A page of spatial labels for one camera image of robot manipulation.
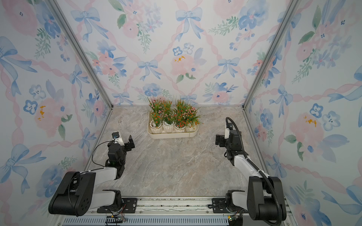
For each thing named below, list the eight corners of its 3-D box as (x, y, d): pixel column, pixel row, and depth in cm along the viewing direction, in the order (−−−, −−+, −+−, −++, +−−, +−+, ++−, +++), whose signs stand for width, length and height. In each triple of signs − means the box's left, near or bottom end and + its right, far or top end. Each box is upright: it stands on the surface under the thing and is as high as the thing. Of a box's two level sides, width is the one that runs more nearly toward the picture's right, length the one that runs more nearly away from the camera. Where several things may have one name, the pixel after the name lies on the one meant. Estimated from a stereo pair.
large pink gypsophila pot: (183, 136, 101) (183, 124, 90) (183, 119, 111) (183, 106, 100) (200, 136, 101) (202, 124, 90) (198, 119, 111) (200, 106, 100)
